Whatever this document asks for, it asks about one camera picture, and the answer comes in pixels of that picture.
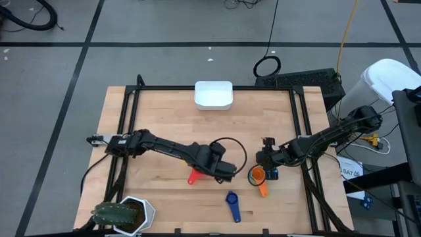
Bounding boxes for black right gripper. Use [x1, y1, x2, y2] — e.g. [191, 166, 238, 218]
[255, 136, 292, 170]

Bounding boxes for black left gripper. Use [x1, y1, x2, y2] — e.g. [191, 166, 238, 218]
[195, 145, 238, 184]

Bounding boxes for red measuring cup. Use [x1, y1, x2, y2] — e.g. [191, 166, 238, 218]
[186, 167, 213, 186]

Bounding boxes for orange measuring cup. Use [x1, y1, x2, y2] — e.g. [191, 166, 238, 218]
[250, 165, 270, 198]

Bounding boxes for dark indigo measuring cup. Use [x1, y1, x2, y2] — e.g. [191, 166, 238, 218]
[224, 190, 242, 224]

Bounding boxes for white plastic basket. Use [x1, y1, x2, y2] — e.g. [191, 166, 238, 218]
[193, 80, 234, 111]

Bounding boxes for black perforated case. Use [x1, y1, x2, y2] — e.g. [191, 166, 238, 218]
[255, 67, 347, 112]

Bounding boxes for white hexagonal planter pot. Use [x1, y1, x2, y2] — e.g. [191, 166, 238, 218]
[112, 195, 157, 237]

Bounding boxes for white printed paper sheet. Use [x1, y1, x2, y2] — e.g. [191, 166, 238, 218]
[336, 155, 365, 182]

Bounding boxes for yellow power plug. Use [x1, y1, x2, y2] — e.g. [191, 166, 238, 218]
[359, 132, 382, 147]

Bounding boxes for small blue objects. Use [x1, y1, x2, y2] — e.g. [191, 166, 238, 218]
[359, 196, 375, 211]

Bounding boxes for black side table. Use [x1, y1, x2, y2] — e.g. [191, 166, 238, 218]
[342, 161, 421, 237]

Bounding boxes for green cactus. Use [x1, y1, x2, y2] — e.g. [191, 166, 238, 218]
[91, 201, 139, 228]

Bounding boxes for white lidded bin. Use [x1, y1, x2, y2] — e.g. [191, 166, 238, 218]
[332, 58, 421, 123]

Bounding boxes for black desk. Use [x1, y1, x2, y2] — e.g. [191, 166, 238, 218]
[391, 88, 421, 187]

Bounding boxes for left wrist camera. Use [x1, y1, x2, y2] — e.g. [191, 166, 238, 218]
[210, 142, 228, 157]

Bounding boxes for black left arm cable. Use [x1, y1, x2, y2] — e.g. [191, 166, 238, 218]
[209, 137, 248, 176]

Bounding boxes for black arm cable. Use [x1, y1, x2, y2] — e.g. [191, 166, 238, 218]
[209, 137, 248, 176]
[247, 163, 268, 188]

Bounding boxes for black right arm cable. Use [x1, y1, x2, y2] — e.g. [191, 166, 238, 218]
[247, 163, 268, 188]

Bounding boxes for black hanging cable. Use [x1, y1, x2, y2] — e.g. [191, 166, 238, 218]
[252, 0, 282, 78]

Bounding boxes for white cable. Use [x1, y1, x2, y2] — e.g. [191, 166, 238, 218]
[348, 136, 392, 155]

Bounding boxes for yellow hanging cable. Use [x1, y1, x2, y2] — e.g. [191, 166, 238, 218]
[335, 0, 361, 77]

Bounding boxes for tangled black cables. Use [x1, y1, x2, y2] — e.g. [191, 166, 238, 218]
[223, 0, 264, 10]

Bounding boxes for black vacuum hose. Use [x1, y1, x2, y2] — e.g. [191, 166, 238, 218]
[0, 0, 59, 32]

